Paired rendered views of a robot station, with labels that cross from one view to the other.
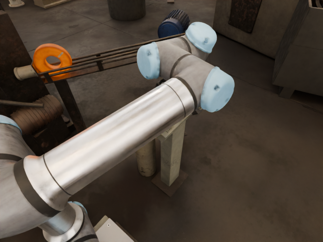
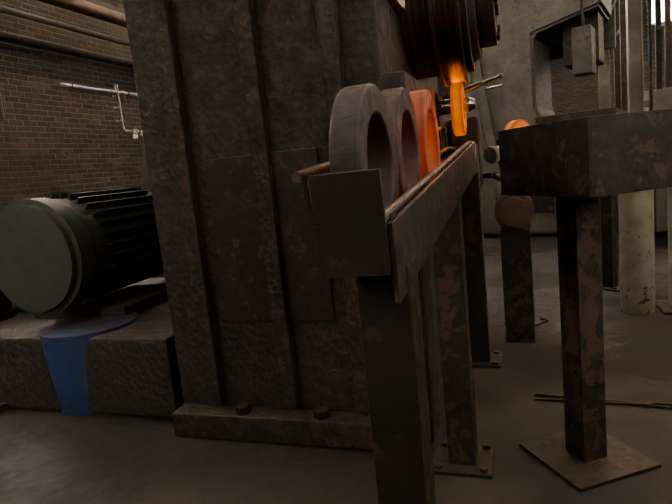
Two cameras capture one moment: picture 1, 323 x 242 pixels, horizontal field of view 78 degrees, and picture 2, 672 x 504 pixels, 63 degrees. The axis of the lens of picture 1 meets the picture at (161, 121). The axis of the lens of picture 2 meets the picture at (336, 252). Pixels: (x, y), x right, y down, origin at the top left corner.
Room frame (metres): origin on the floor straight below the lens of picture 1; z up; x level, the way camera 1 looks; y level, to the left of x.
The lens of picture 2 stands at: (-0.85, 1.92, 0.68)
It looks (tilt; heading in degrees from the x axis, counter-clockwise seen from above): 9 degrees down; 339
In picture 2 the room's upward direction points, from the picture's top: 6 degrees counter-clockwise
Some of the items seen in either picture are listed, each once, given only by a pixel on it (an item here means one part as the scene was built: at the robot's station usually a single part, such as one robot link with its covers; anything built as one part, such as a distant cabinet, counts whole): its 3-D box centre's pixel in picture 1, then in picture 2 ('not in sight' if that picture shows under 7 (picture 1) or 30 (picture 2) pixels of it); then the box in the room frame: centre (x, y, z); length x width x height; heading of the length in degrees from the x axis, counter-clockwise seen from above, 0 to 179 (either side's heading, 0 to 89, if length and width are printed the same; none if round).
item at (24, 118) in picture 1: (53, 138); (517, 264); (0.72, 0.63, 0.27); 0.22 x 0.13 x 0.53; 140
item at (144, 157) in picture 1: (144, 145); (636, 246); (0.68, 0.09, 0.26); 0.12 x 0.12 x 0.52
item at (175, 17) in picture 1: (176, 27); not in sight; (2.55, -0.18, 0.17); 0.57 x 0.31 x 0.34; 160
